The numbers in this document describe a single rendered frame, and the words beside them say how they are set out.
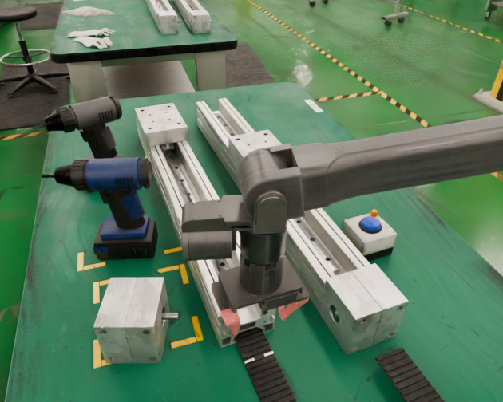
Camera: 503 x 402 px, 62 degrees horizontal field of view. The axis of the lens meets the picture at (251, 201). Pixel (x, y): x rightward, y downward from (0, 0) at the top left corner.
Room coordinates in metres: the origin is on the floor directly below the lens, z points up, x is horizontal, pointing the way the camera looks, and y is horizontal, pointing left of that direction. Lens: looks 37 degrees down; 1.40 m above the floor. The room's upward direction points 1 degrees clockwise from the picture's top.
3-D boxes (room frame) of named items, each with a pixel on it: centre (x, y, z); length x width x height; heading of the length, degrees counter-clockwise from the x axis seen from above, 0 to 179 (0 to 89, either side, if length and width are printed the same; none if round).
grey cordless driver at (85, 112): (0.89, 0.41, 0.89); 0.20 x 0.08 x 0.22; 127
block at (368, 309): (0.46, -0.20, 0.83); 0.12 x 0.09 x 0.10; 112
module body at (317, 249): (0.87, -0.02, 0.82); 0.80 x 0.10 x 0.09; 22
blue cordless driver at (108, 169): (0.65, 0.29, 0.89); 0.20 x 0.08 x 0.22; 94
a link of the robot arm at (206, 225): (0.38, 0.02, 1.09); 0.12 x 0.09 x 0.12; 96
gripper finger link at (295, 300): (0.39, -0.04, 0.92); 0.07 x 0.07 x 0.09; 22
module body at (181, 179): (0.80, 0.15, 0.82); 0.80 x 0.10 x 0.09; 22
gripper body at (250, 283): (0.39, -0.01, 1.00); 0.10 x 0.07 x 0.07; 112
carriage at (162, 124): (1.03, 0.25, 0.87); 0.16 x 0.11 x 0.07; 22
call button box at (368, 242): (0.66, -0.24, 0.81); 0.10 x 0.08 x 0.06; 112
